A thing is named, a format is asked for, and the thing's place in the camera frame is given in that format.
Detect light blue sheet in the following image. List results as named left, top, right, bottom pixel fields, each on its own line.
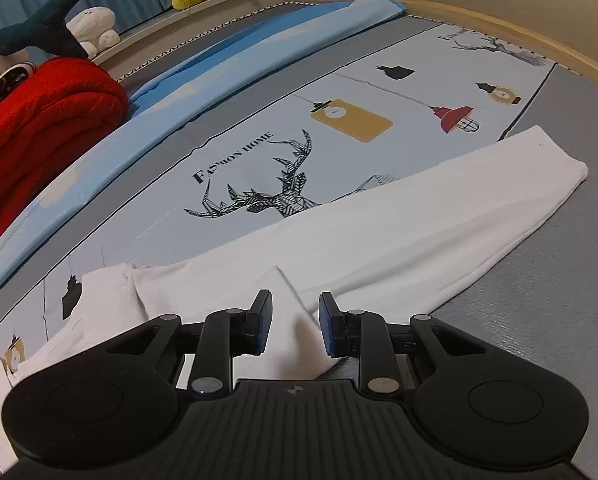
left=0, top=0, right=410, bottom=306

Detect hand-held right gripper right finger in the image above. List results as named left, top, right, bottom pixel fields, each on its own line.
left=318, top=291, right=484, bottom=401

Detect white window ledge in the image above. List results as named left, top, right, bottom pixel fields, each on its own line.
left=91, top=0, right=320, bottom=66

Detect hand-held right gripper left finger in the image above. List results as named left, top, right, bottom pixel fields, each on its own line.
left=101, top=289, right=274, bottom=401

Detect teal shark plush toy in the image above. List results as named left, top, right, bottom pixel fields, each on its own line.
left=0, top=0, right=96, bottom=58

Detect white shirt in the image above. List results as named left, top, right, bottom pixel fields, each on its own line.
left=0, top=126, right=590, bottom=480

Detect red folded blanket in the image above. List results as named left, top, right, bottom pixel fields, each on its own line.
left=0, top=57, right=128, bottom=256

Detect white plush toy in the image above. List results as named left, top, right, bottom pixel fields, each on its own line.
left=66, top=6, right=120, bottom=59

